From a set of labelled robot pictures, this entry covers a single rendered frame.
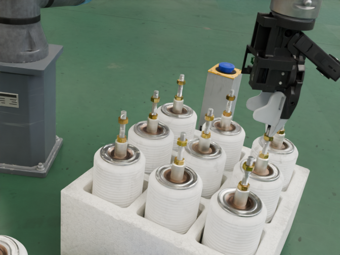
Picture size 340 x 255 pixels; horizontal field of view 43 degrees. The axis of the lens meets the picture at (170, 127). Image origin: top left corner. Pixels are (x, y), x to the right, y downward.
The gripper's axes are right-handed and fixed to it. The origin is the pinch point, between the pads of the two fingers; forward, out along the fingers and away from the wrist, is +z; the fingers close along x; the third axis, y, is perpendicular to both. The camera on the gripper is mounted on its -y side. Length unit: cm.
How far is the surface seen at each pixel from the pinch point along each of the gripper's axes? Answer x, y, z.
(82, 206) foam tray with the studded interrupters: 1.5, 33.0, 17.6
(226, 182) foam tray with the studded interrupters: -5.4, 4.4, 16.2
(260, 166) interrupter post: 1.0, 1.2, 7.5
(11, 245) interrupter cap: 20.2, 41.5, 8.8
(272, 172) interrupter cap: 1.0, -1.6, 8.8
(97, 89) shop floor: -88, 32, 35
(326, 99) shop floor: -93, -65, 34
